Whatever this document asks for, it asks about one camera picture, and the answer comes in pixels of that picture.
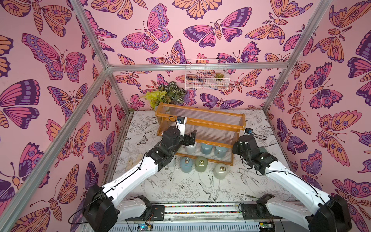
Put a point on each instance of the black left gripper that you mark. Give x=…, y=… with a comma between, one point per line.
x=191, y=141

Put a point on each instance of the teal bottom-shelf tea canister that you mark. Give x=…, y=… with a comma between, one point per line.
x=206, y=149

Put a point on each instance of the blue tea canister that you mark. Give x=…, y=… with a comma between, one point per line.
x=186, y=164

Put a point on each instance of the pale grey-green tea canister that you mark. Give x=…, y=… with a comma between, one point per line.
x=220, y=171

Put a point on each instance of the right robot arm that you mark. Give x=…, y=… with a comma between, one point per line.
x=319, y=212

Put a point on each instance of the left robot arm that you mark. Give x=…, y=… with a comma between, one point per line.
x=105, y=206

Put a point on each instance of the wooden three-tier shelf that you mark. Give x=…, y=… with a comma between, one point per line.
x=216, y=128

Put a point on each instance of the potted artificial plant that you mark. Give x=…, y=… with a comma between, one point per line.
x=168, y=94

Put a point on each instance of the small green succulent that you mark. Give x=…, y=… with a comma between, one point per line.
x=219, y=76

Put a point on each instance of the beige work glove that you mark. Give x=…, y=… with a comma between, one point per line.
x=133, y=160

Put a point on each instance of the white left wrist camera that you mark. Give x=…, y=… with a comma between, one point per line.
x=180, y=124

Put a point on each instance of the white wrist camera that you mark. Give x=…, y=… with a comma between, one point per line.
x=248, y=131
x=180, y=124

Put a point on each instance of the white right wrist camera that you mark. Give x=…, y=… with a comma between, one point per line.
x=248, y=131

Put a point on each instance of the white wire basket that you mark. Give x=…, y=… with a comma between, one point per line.
x=200, y=76

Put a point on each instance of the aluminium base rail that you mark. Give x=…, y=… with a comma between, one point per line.
x=207, y=217

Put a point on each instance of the left aluminium frame post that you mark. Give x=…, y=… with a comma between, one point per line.
x=80, y=13

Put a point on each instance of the aluminium frame post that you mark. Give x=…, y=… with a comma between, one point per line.
x=80, y=13
x=297, y=51

